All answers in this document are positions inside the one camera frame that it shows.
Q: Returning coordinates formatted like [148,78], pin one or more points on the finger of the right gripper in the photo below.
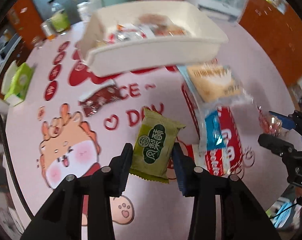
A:
[287,122]
[276,145]

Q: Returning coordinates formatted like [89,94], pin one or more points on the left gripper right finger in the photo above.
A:
[224,208]

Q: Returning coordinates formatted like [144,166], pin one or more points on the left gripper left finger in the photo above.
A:
[60,217]

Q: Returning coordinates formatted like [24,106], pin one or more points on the green pastry packet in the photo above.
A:
[153,146]

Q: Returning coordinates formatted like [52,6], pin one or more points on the small nut packet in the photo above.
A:
[269,123]

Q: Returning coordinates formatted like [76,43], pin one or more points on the red white blue snack bag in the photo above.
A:
[219,150]

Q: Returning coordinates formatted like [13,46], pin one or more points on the beige cracker packet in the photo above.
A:
[212,84]

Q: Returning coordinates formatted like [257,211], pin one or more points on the dark red snack packet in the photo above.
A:
[93,100]

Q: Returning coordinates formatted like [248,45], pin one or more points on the green tissue box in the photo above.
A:
[16,82]

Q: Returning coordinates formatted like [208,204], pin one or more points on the clear packet brown cookies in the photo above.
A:
[161,25]

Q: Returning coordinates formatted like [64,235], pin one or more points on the orange white snack bar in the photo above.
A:
[127,32]

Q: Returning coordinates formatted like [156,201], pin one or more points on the white plastic storage bin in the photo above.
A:
[202,43]

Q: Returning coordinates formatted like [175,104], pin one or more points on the small metal can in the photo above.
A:
[48,30]

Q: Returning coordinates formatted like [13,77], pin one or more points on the green liquid glass bottle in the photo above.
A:
[59,18]

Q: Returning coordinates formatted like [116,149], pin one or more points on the translucent plastic bottle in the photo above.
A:
[85,9]

